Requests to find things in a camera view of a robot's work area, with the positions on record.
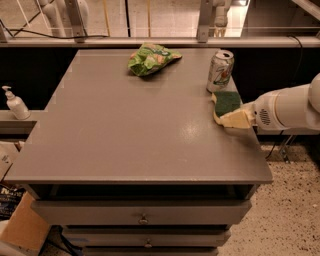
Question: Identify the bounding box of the black cable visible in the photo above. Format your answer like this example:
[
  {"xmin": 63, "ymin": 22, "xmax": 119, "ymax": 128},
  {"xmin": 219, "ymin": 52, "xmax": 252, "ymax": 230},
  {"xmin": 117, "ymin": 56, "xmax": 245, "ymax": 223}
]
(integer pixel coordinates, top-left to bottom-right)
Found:
[{"xmin": 0, "ymin": 19, "xmax": 110, "ymax": 40}]

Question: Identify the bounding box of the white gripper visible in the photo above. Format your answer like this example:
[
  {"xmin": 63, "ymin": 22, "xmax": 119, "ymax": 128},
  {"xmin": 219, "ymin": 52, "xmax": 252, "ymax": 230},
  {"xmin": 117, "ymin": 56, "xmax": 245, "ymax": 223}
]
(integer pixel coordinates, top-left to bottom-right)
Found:
[{"xmin": 220, "ymin": 90, "xmax": 287, "ymax": 131}]

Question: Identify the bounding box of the drawer knob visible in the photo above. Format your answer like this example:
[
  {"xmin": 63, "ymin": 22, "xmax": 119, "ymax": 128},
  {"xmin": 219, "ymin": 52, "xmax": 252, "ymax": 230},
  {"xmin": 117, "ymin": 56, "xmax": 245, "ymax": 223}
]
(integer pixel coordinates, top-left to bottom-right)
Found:
[
  {"xmin": 144, "ymin": 239, "xmax": 153, "ymax": 248},
  {"xmin": 138, "ymin": 214, "xmax": 149, "ymax": 225}
]

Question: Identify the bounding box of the dark printed box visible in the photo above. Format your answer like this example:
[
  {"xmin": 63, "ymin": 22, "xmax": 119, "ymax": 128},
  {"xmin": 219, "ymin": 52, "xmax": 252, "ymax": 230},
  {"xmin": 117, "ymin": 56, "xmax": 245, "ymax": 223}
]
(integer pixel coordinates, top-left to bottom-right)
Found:
[{"xmin": 0, "ymin": 185, "xmax": 25, "ymax": 221}]

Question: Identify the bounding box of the grey metal rail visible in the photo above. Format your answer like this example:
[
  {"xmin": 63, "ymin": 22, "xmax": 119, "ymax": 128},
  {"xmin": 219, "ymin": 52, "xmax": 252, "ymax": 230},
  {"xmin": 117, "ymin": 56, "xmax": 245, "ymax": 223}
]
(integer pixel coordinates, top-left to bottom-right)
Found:
[{"xmin": 0, "ymin": 36, "xmax": 320, "ymax": 48}]

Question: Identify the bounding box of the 7up soda can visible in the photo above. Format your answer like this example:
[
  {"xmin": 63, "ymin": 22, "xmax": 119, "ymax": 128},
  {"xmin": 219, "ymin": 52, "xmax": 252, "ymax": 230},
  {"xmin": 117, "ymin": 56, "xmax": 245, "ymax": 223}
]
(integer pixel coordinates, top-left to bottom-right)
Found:
[{"xmin": 207, "ymin": 50, "xmax": 234, "ymax": 92}]

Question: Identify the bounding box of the green and yellow sponge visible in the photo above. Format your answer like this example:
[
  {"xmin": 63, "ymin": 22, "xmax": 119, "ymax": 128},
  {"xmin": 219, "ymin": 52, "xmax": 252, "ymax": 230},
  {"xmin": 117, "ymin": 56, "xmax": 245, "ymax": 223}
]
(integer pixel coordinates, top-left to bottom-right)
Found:
[{"xmin": 211, "ymin": 91, "xmax": 241, "ymax": 124}]

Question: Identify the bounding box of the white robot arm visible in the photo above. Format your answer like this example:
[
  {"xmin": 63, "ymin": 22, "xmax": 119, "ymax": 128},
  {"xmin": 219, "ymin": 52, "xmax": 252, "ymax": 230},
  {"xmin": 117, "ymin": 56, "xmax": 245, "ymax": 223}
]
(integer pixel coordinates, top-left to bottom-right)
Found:
[{"xmin": 214, "ymin": 73, "xmax": 320, "ymax": 131}]

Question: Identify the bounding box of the grey drawer cabinet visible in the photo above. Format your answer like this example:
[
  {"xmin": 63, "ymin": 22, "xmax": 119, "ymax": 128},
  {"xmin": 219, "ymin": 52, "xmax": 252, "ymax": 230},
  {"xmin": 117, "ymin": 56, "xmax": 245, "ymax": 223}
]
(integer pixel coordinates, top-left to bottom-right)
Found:
[{"xmin": 6, "ymin": 48, "xmax": 272, "ymax": 256}]

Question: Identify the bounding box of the white pump bottle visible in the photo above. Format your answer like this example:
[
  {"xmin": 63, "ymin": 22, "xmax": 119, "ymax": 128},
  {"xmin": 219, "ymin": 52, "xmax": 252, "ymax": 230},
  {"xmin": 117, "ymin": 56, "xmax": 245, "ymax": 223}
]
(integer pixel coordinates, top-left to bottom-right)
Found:
[{"xmin": 2, "ymin": 86, "xmax": 31, "ymax": 120}]

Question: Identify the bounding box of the green chip bag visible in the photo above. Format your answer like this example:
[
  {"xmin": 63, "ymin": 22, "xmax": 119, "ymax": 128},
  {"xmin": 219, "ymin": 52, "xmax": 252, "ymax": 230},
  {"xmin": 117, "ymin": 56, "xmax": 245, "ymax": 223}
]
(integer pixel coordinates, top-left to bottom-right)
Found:
[{"xmin": 128, "ymin": 43, "xmax": 182, "ymax": 77}]

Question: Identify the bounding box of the cardboard box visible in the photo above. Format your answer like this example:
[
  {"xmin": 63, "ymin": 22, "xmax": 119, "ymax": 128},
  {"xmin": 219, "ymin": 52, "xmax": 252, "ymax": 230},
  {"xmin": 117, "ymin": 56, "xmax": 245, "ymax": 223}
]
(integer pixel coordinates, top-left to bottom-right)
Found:
[{"xmin": 0, "ymin": 192, "xmax": 51, "ymax": 256}]

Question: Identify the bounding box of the top drawer knob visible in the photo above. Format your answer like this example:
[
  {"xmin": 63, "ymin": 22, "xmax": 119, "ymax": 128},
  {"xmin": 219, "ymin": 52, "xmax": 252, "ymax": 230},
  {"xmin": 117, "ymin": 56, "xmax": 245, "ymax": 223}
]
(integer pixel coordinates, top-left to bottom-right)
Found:
[{"xmin": 138, "ymin": 214, "xmax": 149, "ymax": 225}]

